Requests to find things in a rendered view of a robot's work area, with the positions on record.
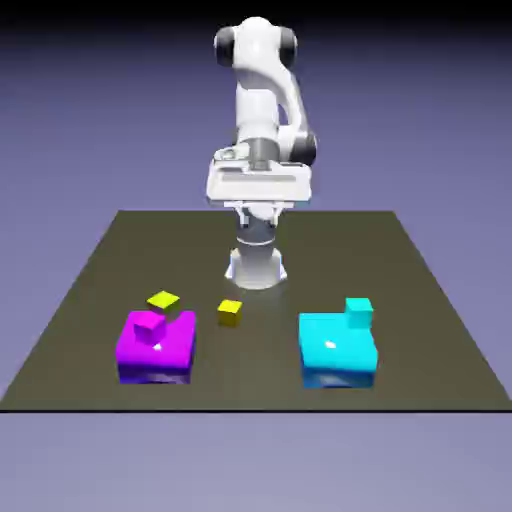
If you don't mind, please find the large magenta box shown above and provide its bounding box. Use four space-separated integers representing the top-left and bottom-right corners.
115 309 197 386

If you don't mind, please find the small cyan cube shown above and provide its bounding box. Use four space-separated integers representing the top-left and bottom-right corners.
344 297 375 330

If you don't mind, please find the small magenta cube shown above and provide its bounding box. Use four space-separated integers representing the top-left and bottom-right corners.
132 311 168 345

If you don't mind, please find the small yellow cube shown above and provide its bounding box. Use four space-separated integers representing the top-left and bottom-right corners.
216 299 244 328

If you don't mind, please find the small yellow-green cube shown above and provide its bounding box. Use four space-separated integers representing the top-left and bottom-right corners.
146 290 182 321

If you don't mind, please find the large cyan box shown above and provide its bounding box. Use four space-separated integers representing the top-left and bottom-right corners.
298 311 380 390

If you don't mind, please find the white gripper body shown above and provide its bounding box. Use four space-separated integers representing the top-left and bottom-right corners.
205 158 313 210

